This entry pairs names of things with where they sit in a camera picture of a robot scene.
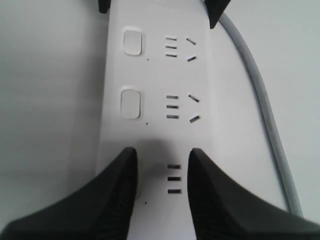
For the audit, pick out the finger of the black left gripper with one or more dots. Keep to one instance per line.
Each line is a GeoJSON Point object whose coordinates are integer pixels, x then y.
{"type": "Point", "coordinates": [215, 9]}
{"type": "Point", "coordinates": [104, 5]}

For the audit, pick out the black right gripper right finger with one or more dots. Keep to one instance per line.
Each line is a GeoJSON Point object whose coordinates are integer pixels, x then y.
{"type": "Point", "coordinates": [222, 209]}

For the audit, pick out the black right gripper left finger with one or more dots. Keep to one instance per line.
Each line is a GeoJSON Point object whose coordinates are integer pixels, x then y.
{"type": "Point", "coordinates": [100, 210]}

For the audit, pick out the white five-outlet power strip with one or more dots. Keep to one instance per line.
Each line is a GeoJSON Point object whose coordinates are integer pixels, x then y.
{"type": "Point", "coordinates": [171, 85]}

